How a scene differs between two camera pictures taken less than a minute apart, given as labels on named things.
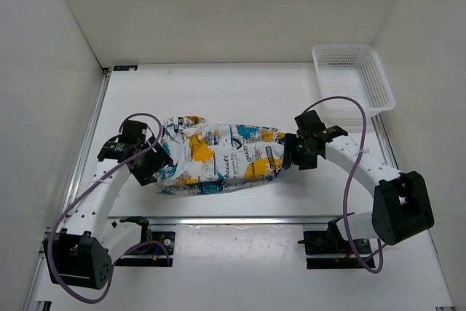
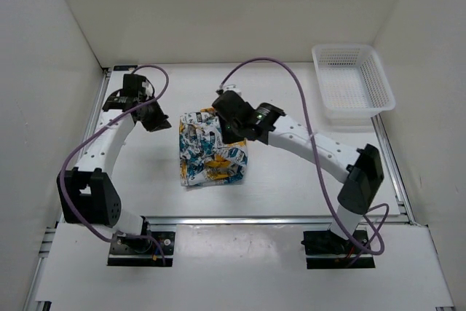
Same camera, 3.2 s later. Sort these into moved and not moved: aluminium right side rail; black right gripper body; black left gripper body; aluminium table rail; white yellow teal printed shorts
Moved: black left gripper body; black right gripper body; white yellow teal printed shorts
Not moved: aluminium right side rail; aluminium table rail
